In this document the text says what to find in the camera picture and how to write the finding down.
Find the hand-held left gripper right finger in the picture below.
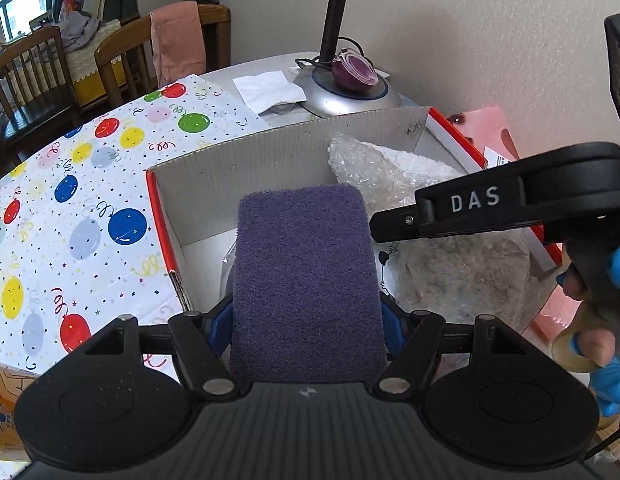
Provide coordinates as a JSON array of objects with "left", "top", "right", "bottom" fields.
[{"left": 372, "top": 292, "right": 536, "bottom": 402}]

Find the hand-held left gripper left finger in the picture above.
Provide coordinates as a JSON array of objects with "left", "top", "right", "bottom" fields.
[{"left": 82, "top": 297, "right": 241, "bottom": 402}]

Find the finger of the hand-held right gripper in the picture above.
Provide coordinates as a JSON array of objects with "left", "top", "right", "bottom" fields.
[{"left": 368, "top": 199, "right": 433, "bottom": 245}]

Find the clear bubble wrap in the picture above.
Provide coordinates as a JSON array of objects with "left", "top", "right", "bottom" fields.
[{"left": 327, "top": 134, "right": 471, "bottom": 211}]

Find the clear plastic bag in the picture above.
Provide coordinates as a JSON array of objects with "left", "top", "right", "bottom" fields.
[{"left": 222, "top": 235, "right": 546, "bottom": 322}]

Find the purple yellow green sponge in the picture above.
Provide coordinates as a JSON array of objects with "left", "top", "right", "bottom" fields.
[{"left": 229, "top": 185, "right": 388, "bottom": 386}]

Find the red cardboard box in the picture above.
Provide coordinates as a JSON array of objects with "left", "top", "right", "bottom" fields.
[{"left": 145, "top": 106, "right": 563, "bottom": 333}]

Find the person's right hand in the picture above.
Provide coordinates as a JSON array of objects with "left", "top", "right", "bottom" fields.
[{"left": 555, "top": 242, "right": 620, "bottom": 418}]

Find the silver desk lamp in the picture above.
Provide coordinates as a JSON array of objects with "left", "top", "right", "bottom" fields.
[{"left": 292, "top": 0, "right": 403, "bottom": 118}]

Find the purple round container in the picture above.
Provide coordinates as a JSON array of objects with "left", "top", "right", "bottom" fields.
[{"left": 331, "top": 47, "right": 380, "bottom": 92}]

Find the white tissue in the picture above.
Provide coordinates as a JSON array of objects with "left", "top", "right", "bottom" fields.
[{"left": 232, "top": 71, "right": 307, "bottom": 113}]

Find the balloon print tablecloth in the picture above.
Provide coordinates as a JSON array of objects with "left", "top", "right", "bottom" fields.
[{"left": 0, "top": 74, "right": 273, "bottom": 480}]

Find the orange paper bag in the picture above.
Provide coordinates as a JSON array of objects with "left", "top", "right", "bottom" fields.
[{"left": 0, "top": 360, "right": 36, "bottom": 463}]

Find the pink towel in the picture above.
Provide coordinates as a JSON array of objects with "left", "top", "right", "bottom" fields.
[{"left": 150, "top": 1, "right": 207, "bottom": 88}]

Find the dark slatted wooden chair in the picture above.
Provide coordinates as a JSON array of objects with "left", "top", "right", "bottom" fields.
[{"left": 0, "top": 26, "right": 83, "bottom": 156}]

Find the wooden chair with towel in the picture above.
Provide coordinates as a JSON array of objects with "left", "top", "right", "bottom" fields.
[{"left": 94, "top": 4, "right": 232, "bottom": 108}]

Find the sofa with cushions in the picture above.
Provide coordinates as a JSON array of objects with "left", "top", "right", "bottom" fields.
[{"left": 30, "top": 0, "right": 141, "bottom": 106}]

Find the black lamp cable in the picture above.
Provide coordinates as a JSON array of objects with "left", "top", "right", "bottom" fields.
[{"left": 295, "top": 35, "right": 371, "bottom": 73}]

